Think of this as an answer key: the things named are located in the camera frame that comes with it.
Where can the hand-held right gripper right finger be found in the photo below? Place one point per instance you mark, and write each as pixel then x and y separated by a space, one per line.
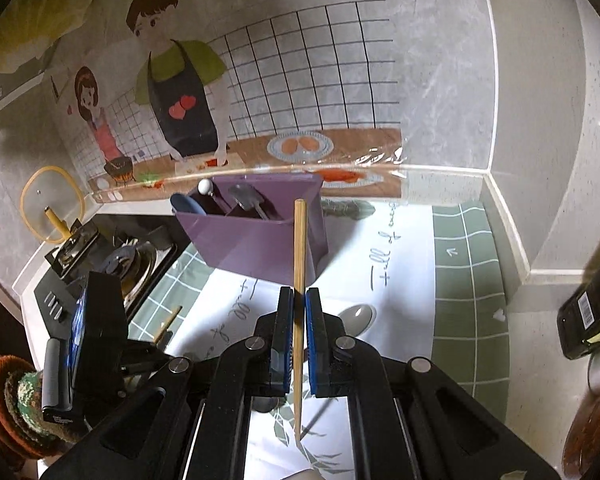
pixel 312 340

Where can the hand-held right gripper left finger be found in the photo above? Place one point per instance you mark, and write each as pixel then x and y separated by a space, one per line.
pixel 287 355

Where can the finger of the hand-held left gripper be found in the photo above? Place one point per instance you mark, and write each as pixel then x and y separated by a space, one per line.
pixel 100 330
pixel 55 375

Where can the large metal spoon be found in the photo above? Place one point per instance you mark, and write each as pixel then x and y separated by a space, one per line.
pixel 359 317

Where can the wooden chopstick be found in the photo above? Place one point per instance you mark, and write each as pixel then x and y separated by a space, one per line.
pixel 169 323
pixel 300 250

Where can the purple plastic utensil holder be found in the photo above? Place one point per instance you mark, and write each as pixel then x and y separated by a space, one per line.
pixel 245 250

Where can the blue spoon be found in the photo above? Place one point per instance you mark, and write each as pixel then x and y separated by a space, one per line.
pixel 185 205

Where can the black spatula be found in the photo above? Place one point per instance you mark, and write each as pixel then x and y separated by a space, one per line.
pixel 250 199

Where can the white ball-end utensil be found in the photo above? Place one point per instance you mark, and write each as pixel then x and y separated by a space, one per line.
pixel 205 187

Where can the large gas burner with grate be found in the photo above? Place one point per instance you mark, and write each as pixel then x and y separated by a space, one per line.
pixel 130 265

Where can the small gas burner with grate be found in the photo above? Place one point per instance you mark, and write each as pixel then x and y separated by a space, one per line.
pixel 77 245

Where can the black gas stove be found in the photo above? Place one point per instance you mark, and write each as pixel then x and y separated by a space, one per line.
pixel 167 232

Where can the green checked printed mat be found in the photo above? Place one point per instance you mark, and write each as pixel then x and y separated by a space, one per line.
pixel 410 270

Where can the yellow-rimmed glass pot lid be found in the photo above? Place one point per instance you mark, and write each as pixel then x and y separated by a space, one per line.
pixel 45 190

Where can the dark soy sauce bottle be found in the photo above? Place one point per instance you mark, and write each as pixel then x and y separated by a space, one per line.
pixel 585 310

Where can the yellow-lidded chili jar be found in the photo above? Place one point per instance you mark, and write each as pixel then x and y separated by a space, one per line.
pixel 592 430

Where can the range hood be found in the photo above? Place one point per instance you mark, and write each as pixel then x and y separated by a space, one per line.
pixel 30 35

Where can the cartoon wall poster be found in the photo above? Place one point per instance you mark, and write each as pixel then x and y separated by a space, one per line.
pixel 290 85

